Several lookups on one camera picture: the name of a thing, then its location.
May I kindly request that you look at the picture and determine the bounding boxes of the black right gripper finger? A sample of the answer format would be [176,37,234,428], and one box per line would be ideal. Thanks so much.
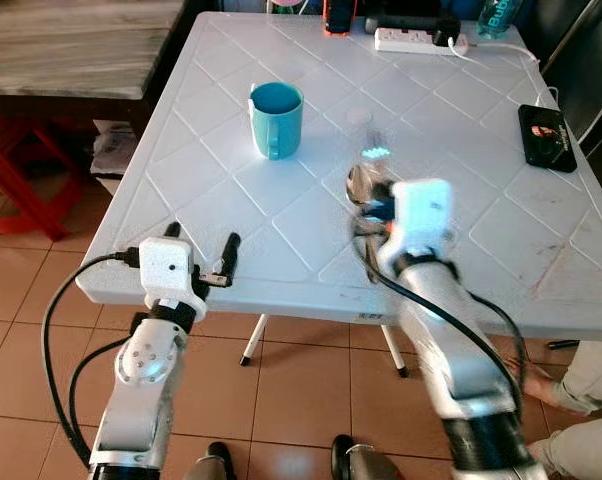
[346,163,384,206]

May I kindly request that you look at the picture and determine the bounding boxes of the clear drinking glass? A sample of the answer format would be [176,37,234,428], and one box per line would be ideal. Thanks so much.
[344,106,392,164]

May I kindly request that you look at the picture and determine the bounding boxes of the teal mug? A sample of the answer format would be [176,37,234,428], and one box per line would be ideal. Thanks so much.
[248,82,305,161]

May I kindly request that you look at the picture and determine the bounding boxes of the white power strip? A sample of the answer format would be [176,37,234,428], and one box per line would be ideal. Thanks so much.
[374,27,470,56]

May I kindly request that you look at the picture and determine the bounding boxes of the red plastic stool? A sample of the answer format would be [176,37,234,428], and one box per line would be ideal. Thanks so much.
[0,115,94,241]

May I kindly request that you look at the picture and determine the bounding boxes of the orange cased phone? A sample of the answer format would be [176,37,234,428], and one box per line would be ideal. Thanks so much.
[323,0,358,37]

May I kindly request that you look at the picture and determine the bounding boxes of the black plug adapter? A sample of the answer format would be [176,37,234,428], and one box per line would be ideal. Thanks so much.
[433,18,464,48]

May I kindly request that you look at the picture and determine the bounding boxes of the black rectangular device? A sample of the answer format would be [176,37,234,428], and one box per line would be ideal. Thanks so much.
[518,103,578,174]

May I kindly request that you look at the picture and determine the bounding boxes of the grey robot left leg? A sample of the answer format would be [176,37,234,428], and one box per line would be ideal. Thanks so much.
[186,440,237,480]

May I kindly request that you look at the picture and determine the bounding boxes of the grey robot leg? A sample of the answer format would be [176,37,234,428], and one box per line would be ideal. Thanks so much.
[331,435,407,480]
[186,440,237,480]

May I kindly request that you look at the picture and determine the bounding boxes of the grey top dark wooden table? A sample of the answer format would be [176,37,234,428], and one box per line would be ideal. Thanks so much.
[0,0,187,121]

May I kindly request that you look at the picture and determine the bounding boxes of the teal water bottle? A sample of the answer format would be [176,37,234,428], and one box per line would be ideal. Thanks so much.
[476,0,522,41]

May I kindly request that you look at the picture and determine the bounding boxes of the person leg beige trousers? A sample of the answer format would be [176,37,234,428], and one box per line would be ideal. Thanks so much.
[521,340,602,416]
[526,415,602,480]

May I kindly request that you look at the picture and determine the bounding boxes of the black chair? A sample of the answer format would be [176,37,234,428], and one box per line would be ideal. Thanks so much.
[536,0,602,186]

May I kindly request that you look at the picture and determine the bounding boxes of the grey robot right leg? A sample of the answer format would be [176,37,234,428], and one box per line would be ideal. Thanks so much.
[331,435,407,480]

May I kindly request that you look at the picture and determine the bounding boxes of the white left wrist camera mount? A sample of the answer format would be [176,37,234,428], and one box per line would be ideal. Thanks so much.
[138,237,208,321]

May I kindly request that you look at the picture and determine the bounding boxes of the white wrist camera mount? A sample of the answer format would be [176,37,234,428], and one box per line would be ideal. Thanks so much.
[138,237,208,321]
[389,178,454,263]

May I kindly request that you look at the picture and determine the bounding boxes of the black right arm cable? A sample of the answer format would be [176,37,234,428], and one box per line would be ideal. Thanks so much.
[353,230,530,401]

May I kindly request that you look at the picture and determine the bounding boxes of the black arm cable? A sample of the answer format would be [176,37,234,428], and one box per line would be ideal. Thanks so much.
[41,245,142,466]
[353,230,530,401]

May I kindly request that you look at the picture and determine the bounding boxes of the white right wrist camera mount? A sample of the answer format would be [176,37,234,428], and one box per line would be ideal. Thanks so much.
[389,178,454,263]

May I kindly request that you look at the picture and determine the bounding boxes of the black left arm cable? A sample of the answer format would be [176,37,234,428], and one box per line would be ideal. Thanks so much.
[41,245,142,466]

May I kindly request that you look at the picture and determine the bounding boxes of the white power cord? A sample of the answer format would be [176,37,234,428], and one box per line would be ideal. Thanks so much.
[451,40,564,109]

